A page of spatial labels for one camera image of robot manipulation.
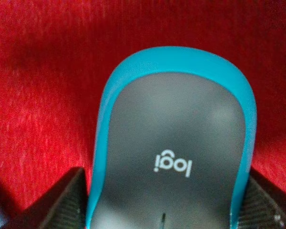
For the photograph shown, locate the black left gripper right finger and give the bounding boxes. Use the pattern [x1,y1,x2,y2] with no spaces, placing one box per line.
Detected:
[238,169,286,229]

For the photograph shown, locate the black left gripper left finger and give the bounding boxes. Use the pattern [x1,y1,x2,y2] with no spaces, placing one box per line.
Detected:
[1,167,88,229]

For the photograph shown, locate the red velvet table cloth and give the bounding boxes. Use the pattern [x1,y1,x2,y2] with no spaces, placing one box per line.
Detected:
[0,0,286,218]

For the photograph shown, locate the grey teal Logitech mouse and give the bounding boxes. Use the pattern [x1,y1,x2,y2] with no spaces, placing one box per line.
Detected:
[86,46,257,229]

